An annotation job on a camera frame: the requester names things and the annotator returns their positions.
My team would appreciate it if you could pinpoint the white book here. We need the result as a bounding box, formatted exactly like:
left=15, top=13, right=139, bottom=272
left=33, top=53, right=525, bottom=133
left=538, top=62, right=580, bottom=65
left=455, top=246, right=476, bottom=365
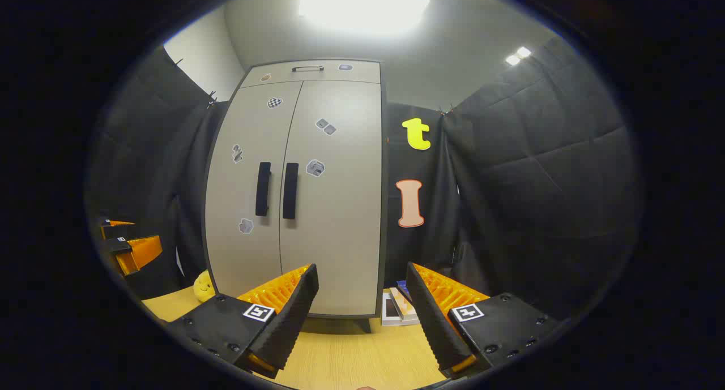
left=381, top=292, right=421, bottom=327

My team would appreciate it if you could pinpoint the grey door with checkered sticker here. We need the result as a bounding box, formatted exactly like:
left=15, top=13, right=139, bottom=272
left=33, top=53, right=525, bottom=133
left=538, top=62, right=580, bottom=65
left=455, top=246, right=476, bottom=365
left=204, top=81, right=304, bottom=298

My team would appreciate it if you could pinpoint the grey cabinet drawer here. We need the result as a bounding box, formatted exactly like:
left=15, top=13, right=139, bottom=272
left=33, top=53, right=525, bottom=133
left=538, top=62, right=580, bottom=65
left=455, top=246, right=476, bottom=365
left=241, top=60, right=381, bottom=89

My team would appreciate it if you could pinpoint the beige book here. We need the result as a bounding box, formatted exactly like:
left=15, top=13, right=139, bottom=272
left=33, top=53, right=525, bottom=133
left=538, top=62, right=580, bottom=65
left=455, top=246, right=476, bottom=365
left=390, top=287, right=419, bottom=323

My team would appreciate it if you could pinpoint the grey double-door shoe cabinet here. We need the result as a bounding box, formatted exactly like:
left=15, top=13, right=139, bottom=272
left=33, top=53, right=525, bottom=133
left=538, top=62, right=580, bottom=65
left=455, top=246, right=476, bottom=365
left=202, top=59, right=389, bottom=334

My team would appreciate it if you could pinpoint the yellow plush toy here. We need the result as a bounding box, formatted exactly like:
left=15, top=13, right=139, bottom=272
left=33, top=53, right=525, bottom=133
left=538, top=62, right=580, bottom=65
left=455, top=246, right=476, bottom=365
left=194, top=270, right=217, bottom=303

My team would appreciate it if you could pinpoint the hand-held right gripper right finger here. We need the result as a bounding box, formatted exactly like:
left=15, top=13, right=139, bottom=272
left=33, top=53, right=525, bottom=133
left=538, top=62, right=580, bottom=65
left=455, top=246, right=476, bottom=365
left=406, top=262, right=561, bottom=379

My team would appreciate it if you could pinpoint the grey door with box sticker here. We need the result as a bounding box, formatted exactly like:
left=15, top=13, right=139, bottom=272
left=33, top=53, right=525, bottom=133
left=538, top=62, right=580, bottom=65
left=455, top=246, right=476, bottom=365
left=279, top=80, right=383, bottom=317

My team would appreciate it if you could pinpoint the large ceiling light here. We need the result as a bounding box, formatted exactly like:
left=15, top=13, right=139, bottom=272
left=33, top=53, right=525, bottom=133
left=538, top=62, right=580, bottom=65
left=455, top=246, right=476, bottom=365
left=298, top=0, right=431, bottom=37

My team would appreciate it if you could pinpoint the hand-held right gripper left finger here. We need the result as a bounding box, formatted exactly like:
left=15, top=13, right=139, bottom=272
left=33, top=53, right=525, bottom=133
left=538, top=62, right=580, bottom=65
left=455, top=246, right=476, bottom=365
left=164, top=264, right=319, bottom=379

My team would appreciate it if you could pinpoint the black backdrop cloth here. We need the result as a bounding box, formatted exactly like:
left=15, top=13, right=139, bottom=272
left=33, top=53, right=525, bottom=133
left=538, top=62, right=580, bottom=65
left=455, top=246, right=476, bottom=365
left=85, top=36, right=643, bottom=323

